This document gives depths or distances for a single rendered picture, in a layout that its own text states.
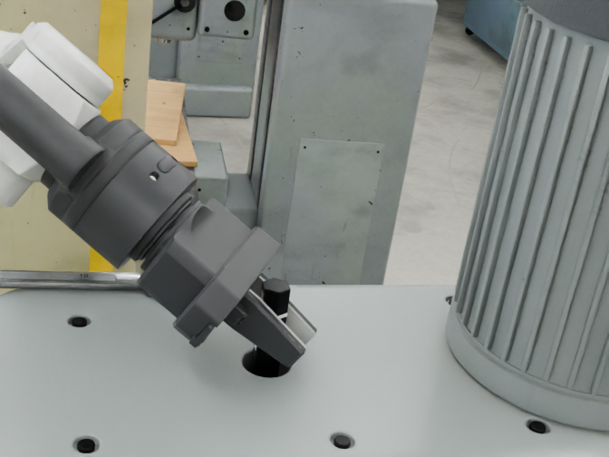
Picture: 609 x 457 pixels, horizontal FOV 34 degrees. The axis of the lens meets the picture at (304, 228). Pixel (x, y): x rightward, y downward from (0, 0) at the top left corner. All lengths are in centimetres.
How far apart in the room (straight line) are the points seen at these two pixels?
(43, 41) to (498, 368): 40
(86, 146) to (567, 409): 39
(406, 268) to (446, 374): 419
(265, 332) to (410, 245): 449
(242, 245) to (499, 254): 19
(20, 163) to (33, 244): 193
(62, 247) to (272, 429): 199
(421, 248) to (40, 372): 452
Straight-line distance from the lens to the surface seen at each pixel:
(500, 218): 73
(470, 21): 917
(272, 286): 72
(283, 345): 73
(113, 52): 245
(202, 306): 68
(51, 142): 68
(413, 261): 505
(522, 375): 76
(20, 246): 265
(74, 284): 83
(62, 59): 72
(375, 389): 75
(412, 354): 80
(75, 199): 71
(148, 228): 70
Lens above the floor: 232
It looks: 27 degrees down
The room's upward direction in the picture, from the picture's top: 9 degrees clockwise
